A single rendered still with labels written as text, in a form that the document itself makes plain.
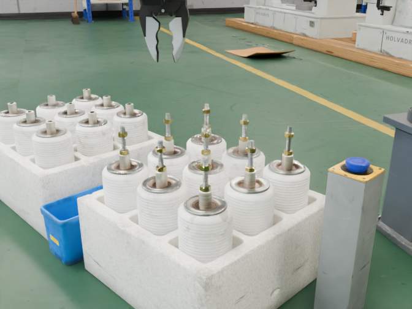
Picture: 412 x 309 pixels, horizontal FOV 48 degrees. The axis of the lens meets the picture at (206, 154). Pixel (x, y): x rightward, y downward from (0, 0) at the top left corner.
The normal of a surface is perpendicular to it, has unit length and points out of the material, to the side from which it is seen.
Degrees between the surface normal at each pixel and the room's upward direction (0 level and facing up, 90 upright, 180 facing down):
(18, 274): 0
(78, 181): 90
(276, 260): 90
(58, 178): 90
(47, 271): 0
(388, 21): 90
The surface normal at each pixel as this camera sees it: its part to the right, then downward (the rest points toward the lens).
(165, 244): 0.00, -0.93
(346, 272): -0.71, 0.26
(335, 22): 0.33, 0.35
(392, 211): -0.95, 0.12
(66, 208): 0.69, 0.23
